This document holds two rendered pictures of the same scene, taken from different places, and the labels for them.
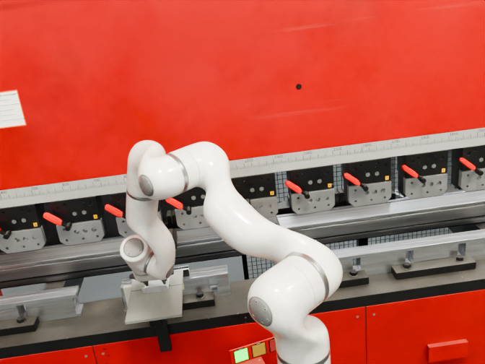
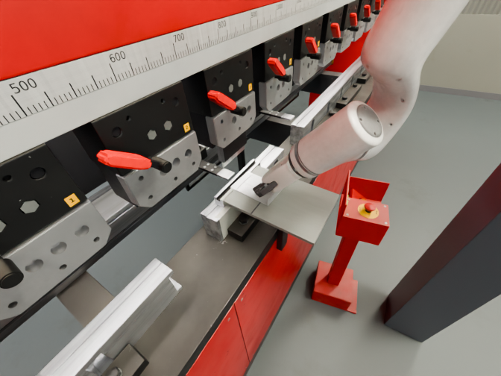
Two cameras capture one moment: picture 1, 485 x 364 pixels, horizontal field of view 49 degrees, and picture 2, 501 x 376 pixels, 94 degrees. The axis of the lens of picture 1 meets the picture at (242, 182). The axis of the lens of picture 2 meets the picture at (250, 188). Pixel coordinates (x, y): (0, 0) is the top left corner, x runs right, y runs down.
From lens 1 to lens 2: 160 cm
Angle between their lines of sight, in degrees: 47
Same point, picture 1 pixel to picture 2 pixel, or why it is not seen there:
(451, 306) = not seen: hidden behind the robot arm
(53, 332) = (180, 337)
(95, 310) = (190, 268)
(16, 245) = (39, 278)
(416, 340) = not seen: hidden behind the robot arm
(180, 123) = not seen: outside the picture
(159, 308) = (312, 205)
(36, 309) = (123, 338)
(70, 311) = (170, 295)
